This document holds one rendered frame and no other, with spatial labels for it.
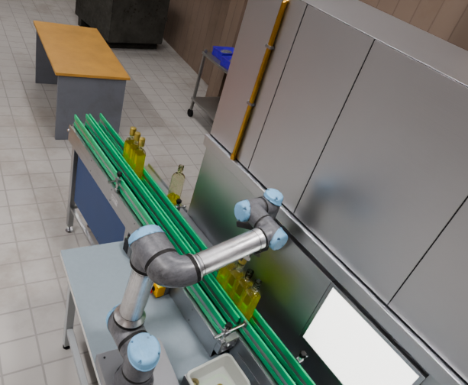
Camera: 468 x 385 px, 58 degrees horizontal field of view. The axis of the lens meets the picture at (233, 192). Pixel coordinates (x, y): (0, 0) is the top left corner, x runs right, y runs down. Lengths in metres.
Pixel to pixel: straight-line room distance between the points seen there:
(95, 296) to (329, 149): 1.23
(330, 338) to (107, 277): 1.07
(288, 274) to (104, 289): 0.86
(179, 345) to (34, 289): 1.38
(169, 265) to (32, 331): 1.71
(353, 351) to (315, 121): 0.86
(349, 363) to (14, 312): 2.03
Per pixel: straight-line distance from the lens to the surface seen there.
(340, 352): 1.78
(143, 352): 1.60
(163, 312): 2.07
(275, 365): 1.82
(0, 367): 2.79
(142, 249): 1.36
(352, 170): 1.54
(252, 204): 1.53
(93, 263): 2.22
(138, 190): 2.42
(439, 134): 1.38
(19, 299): 3.05
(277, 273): 1.87
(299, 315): 1.86
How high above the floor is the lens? 2.37
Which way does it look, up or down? 34 degrees down
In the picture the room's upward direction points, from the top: 19 degrees clockwise
